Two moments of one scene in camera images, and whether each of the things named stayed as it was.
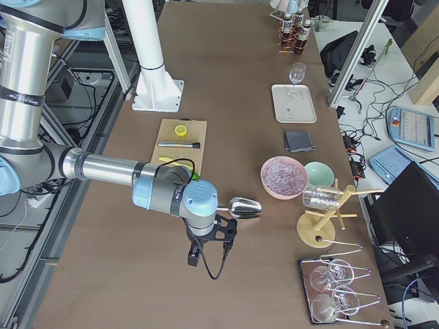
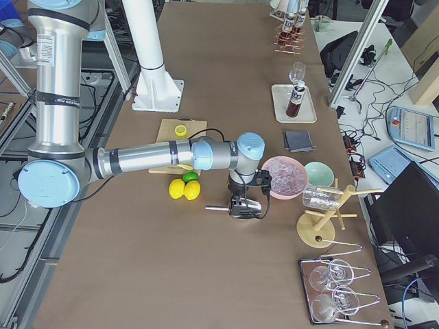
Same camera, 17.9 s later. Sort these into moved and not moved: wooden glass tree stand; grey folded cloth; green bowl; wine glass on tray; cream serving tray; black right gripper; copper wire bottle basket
Moved: black right gripper
Not moved: green bowl; wooden glass tree stand; cream serving tray; copper wire bottle basket; grey folded cloth; wine glass on tray
